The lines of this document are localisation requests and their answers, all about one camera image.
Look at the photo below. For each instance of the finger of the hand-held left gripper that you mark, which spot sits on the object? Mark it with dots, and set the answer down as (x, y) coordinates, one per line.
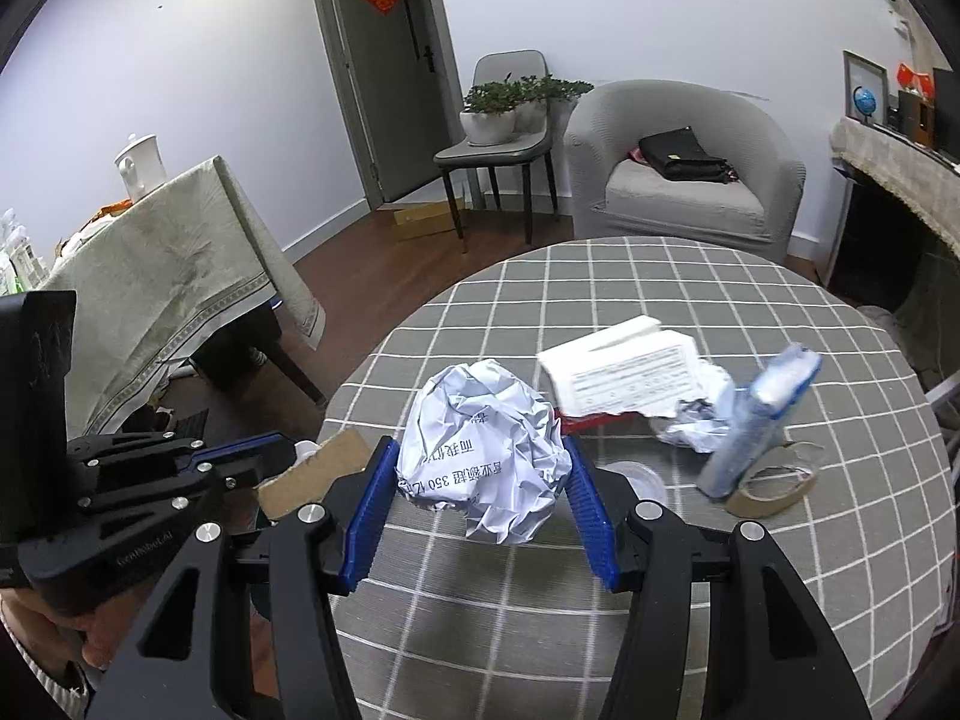
(259, 471)
(247, 444)

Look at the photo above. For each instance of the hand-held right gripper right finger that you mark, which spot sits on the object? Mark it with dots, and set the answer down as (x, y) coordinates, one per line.
(592, 525)

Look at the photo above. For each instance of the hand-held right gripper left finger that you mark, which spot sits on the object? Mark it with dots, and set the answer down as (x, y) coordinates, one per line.
(369, 517)

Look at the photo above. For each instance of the large printed paper ball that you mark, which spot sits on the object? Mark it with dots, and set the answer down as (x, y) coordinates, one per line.
(480, 450)

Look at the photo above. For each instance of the small white paper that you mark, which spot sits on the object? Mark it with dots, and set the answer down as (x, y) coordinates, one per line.
(697, 412)

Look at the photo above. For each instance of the white printed paper box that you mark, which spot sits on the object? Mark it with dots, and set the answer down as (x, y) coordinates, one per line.
(622, 371)

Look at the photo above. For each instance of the blue and white packet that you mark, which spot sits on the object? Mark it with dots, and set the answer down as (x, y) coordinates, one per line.
(757, 420)

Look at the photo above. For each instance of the person's left forearm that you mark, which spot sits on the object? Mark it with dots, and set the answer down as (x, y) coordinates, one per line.
(37, 682)

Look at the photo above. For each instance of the person's left hand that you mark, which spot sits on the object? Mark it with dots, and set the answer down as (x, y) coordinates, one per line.
(82, 637)

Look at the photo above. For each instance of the brown cardboard piece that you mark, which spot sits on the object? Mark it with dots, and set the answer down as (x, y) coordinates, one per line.
(307, 476)

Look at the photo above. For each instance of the clear plastic lid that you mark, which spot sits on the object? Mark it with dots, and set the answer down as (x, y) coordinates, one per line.
(637, 480)

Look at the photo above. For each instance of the dark wooden table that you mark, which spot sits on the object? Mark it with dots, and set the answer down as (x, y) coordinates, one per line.
(285, 367)

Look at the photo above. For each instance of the flat red packet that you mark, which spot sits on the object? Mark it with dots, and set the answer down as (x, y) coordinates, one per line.
(600, 420)

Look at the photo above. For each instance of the beige patterned tablecloth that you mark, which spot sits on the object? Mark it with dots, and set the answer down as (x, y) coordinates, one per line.
(165, 262)

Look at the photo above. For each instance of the brown tape roll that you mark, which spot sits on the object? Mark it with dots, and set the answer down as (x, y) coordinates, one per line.
(780, 491)

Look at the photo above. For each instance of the grey checked tablecloth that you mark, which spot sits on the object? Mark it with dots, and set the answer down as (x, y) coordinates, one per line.
(525, 300)

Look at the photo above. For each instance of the white lidded mug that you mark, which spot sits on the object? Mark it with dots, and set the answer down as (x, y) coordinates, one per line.
(139, 165)

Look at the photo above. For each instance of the flat cardboard box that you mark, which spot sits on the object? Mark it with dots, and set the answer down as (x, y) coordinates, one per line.
(420, 219)

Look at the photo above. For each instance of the grey armchair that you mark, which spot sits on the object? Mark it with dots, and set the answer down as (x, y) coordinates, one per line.
(675, 210)

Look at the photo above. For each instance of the black handbag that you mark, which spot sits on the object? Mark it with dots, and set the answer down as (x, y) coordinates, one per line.
(682, 157)

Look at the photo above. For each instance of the grey door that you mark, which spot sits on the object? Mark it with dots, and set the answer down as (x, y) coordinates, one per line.
(382, 90)

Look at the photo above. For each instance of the potted plant in white pot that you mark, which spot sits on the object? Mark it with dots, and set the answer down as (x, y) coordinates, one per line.
(555, 90)
(487, 116)

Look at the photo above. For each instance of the grey dining chair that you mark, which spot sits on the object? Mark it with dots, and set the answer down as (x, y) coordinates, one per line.
(510, 64)

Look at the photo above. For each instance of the side table with lace cloth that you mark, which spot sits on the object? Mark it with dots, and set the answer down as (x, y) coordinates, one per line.
(900, 165)

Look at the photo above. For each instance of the framed globe picture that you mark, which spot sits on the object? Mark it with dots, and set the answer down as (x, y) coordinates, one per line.
(864, 86)

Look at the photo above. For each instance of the dark box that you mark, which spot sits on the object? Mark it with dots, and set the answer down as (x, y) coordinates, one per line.
(916, 116)

